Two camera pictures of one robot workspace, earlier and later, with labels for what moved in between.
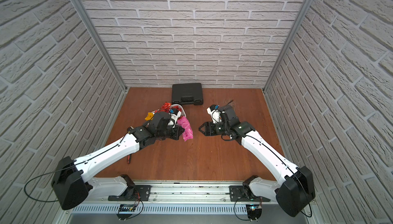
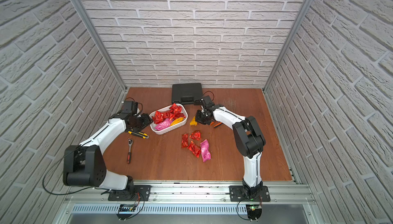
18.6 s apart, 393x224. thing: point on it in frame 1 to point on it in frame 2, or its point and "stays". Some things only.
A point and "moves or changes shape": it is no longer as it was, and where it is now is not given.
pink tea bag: (188, 133) to (205, 151)
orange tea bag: (150, 116) moves or changes shape
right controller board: (254, 211) stays
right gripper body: (216, 129) to (202, 117)
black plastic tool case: (187, 93) stays
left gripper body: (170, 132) to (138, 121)
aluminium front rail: (189, 193) stays
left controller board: (125, 207) stays
